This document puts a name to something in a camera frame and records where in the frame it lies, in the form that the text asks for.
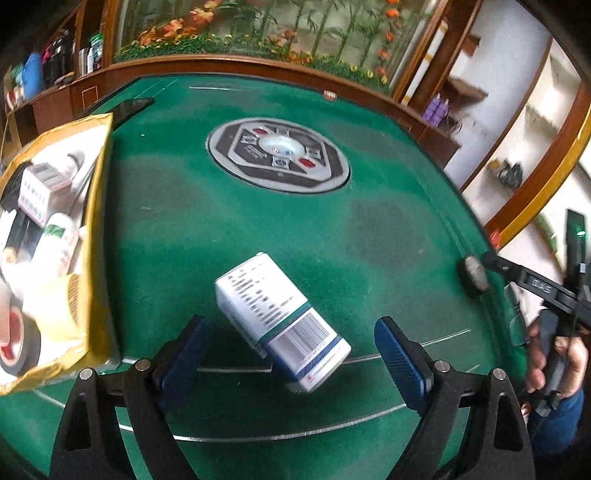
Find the black thermos pot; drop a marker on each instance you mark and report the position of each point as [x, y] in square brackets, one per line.
[57, 60]

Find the white bottle with green label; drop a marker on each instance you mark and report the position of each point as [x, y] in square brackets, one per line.
[60, 240]

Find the red and white small roll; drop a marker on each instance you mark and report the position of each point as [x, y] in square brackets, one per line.
[330, 94]

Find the white medicine box teal stripe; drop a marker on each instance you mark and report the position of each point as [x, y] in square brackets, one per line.
[277, 314]

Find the person's blue trousers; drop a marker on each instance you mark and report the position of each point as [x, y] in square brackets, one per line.
[554, 429]

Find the purple bottle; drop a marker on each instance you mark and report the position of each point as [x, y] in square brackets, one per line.
[442, 110]
[432, 108]

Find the cardboard box with yellow tape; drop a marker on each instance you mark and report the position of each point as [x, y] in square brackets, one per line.
[99, 258]

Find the glass case with artificial plants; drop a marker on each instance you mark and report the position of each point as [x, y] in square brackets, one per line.
[277, 27]

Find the brown wall shelf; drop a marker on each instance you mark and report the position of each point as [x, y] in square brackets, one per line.
[466, 87]

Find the green and white bottle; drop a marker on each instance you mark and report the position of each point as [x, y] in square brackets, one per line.
[95, 53]

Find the round table control panel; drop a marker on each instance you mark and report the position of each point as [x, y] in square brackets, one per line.
[323, 177]

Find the black tape roll red core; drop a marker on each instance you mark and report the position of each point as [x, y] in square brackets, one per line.
[25, 341]

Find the steel tumbler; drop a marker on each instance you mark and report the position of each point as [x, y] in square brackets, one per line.
[83, 62]

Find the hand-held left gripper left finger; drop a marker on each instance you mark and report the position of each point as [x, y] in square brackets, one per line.
[182, 369]

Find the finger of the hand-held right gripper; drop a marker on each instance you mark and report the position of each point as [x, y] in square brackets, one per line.
[498, 265]
[518, 318]

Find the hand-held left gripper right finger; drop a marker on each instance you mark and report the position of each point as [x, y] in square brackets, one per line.
[401, 364]

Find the white rounded rectangular box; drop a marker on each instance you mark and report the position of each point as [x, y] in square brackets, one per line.
[473, 275]

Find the blue thermos jug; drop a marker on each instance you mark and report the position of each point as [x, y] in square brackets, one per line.
[32, 76]

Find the white carton with red print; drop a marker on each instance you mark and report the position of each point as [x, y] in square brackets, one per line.
[41, 196]

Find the person's right hand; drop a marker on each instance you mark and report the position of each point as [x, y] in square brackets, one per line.
[575, 364]

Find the low wooden sideboard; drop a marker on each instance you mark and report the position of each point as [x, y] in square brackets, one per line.
[55, 104]

